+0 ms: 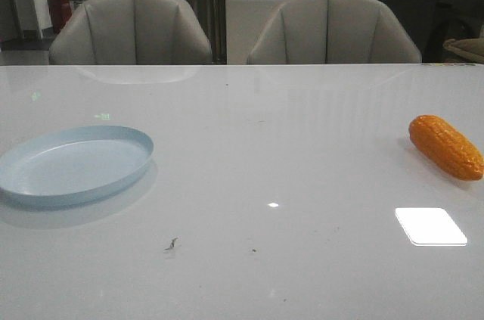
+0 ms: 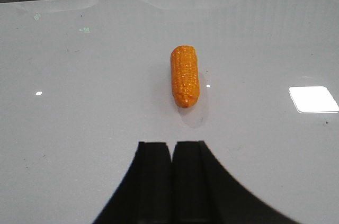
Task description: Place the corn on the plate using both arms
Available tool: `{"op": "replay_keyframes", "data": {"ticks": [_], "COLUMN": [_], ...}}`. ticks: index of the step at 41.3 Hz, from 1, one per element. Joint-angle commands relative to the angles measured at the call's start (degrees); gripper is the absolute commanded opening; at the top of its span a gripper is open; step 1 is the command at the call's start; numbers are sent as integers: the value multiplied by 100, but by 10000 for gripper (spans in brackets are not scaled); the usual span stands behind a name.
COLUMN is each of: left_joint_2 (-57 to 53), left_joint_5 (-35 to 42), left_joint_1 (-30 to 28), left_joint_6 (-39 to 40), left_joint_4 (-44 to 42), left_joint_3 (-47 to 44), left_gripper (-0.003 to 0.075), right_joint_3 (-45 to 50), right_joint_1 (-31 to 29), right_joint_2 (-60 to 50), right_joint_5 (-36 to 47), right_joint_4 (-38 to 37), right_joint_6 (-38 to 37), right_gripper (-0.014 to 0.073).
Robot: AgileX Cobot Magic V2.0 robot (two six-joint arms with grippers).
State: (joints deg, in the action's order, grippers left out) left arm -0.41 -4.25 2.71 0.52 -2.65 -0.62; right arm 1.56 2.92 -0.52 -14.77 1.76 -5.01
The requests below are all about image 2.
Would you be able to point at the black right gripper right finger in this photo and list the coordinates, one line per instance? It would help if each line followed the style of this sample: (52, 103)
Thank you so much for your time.
(205, 192)

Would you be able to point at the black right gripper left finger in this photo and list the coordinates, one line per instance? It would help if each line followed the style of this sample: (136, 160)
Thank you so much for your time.
(145, 193)

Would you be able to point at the orange toy corn cob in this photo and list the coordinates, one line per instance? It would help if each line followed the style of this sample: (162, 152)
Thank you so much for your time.
(185, 76)

